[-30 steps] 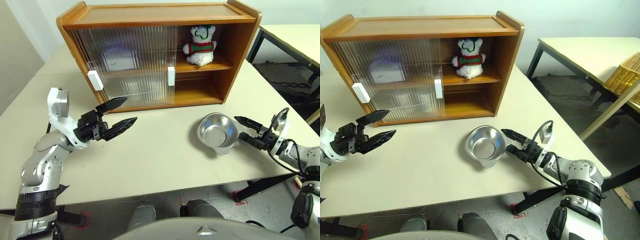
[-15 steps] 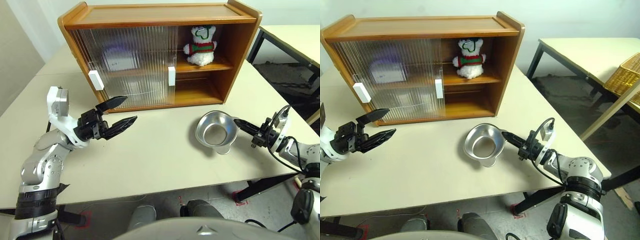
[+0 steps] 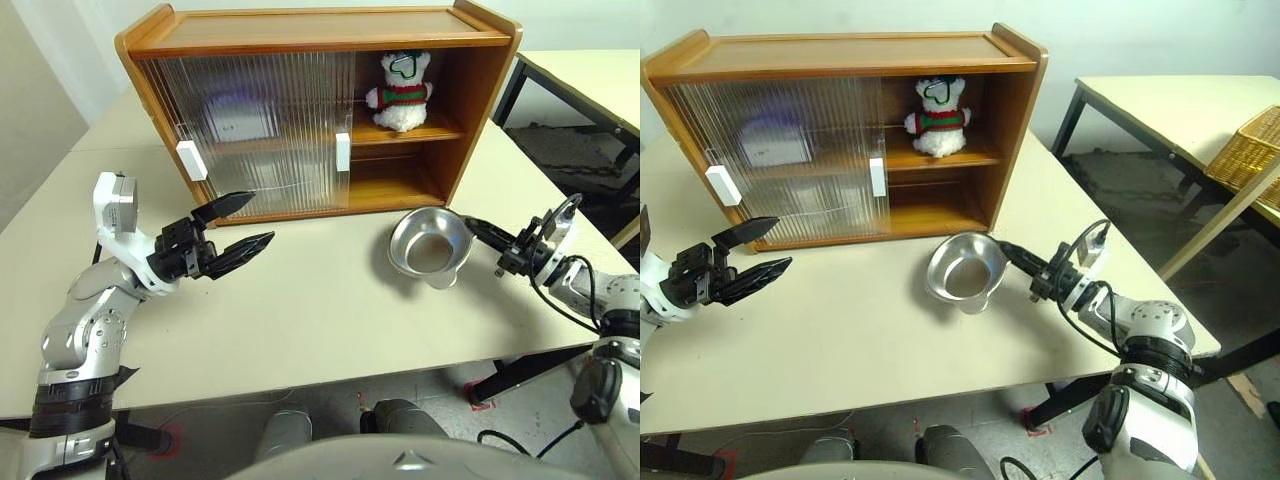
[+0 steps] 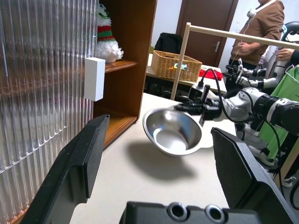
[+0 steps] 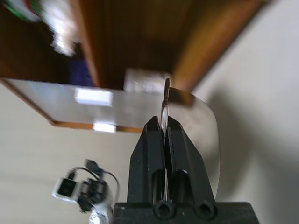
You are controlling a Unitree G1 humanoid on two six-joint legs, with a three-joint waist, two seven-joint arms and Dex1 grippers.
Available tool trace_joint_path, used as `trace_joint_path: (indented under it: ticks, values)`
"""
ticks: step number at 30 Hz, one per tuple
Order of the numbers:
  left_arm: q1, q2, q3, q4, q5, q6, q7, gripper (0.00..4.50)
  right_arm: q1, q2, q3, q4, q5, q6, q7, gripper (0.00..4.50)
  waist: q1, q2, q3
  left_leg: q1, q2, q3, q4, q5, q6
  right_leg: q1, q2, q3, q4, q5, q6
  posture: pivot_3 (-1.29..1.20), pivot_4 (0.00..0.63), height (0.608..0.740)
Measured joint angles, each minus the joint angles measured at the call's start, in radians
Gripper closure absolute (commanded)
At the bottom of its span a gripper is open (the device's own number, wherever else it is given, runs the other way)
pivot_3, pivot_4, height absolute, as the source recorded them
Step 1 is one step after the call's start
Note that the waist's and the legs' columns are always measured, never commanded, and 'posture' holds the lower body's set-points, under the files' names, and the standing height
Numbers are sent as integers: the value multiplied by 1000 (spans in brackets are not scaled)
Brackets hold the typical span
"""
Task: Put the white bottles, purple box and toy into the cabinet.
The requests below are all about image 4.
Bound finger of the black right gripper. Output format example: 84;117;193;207
174;107;203;116
179;102;204;109

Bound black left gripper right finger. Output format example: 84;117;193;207
210;126;298;224

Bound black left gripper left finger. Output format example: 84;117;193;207
20;113;111;224

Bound stainless steel bowl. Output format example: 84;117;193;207
142;108;214;157

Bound white door handle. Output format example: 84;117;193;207
84;56;107;102

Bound ribbed sliding door with crack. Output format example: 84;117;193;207
0;0;100;224

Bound knitted snowman doll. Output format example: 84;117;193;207
95;3;125;64

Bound wooden cabinet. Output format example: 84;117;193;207
0;0;157;224

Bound hand of brown hoodie person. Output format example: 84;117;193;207
238;42;253;56

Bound hand of dark sleeved person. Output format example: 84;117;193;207
276;48;295;61

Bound cream table with black legs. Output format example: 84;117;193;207
145;52;228;96

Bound white sneaker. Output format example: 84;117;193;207
247;145;276;167
281;175;297;188

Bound red cloth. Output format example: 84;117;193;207
198;67;223;82

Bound wicker basket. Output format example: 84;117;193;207
150;49;203;83

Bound silver background humanoid robot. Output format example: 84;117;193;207
224;21;299;90

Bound black jacket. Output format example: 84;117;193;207
154;32;183;56

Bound green garment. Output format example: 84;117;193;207
258;65;299;162

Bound brown door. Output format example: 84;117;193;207
176;0;239;68

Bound person in brown hoodie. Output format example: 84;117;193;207
230;0;286;71

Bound white neck headphones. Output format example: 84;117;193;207
247;0;277;19

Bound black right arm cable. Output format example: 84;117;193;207
197;68;237;122

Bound light wooden rack frame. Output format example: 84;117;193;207
170;21;299;187

